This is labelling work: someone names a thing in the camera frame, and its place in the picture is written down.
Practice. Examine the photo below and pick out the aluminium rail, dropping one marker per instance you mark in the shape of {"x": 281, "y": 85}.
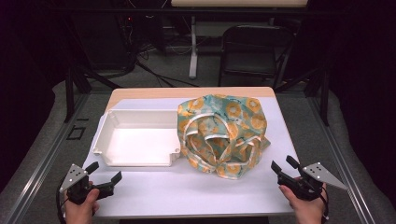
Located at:
{"x": 46, "y": 155}
{"x": 339, "y": 149}

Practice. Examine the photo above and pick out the person's left hand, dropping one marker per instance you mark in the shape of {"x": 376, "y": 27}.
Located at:
{"x": 81, "y": 211}

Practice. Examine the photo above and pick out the dark computer tower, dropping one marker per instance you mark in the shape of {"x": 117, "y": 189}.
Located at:
{"x": 99, "y": 40}

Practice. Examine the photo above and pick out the black metal stand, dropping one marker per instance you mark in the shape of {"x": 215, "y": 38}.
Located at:
{"x": 70, "y": 93}
{"x": 324, "y": 93}

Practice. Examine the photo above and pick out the person's right hand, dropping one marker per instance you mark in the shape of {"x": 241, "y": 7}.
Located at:
{"x": 306, "y": 211}

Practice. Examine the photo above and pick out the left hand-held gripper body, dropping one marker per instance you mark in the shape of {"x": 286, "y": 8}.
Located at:
{"x": 77, "y": 186}

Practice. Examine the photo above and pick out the black folding chair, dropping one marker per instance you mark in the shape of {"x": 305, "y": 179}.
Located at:
{"x": 253, "y": 56}

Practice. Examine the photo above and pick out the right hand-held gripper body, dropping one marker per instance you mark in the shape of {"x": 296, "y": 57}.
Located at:
{"x": 306, "y": 185}

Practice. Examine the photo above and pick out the white table mat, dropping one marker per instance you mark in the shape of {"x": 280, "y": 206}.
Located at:
{"x": 186, "y": 196}

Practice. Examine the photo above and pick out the white plastic bin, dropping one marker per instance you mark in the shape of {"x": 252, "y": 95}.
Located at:
{"x": 137, "y": 140}

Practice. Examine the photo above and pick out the floral cloth bag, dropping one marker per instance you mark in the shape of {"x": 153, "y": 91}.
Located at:
{"x": 224, "y": 130}

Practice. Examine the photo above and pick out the white desk leg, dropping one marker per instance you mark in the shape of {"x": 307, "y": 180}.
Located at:
{"x": 193, "y": 46}

